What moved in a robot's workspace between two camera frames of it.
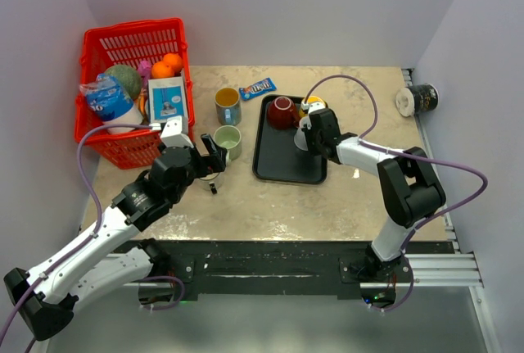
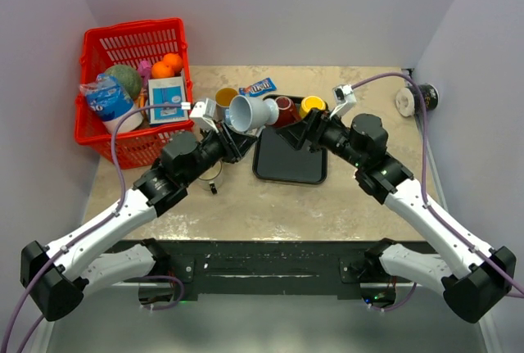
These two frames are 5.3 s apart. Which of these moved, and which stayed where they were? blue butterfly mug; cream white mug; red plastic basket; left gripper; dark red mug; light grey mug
Moved: light grey mug; left gripper
Stayed: dark red mug; red plastic basket; cream white mug; blue butterfly mug
